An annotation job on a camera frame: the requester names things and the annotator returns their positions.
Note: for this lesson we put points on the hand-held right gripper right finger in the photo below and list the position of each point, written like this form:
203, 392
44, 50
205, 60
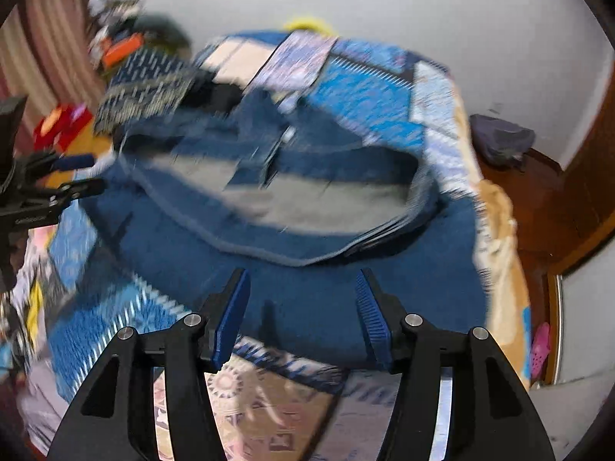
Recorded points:
372, 317

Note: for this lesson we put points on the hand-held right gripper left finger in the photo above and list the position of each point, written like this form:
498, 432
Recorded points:
233, 317

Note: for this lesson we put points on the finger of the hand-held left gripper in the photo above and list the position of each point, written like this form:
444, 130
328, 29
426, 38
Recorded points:
79, 191
74, 162

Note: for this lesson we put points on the blue denim jacket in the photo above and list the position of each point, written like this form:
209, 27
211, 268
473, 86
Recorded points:
298, 297

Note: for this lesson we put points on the small wooden table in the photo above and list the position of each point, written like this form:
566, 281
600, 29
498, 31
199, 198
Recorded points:
91, 141

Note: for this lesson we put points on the red plush toy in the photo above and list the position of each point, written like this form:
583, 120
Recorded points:
57, 125

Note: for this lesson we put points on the navy patterned cloth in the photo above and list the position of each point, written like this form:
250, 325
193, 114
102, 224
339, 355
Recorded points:
144, 86

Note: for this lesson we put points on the orange box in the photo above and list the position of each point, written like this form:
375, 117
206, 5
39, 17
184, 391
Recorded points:
122, 50

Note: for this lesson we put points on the beige blanket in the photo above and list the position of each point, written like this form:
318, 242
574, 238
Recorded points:
504, 269

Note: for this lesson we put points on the striped pink curtain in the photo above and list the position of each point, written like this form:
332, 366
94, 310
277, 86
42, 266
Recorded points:
48, 24

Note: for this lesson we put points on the pile of clutter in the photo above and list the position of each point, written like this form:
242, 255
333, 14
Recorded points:
113, 12

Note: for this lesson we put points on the black cloth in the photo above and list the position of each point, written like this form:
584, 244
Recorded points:
216, 96

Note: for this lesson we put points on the grey cushion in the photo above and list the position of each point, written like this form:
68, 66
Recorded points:
166, 31

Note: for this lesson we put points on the pink slipper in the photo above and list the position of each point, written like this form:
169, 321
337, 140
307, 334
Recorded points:
540, 350

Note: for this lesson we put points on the white wardrobe door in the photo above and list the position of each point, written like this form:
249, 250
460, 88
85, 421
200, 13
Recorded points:
586, 326

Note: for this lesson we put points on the grey backpack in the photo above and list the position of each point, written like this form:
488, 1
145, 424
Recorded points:
504, 141

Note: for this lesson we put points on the brown wooden door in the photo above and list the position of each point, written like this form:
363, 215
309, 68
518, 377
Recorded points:
593, 177

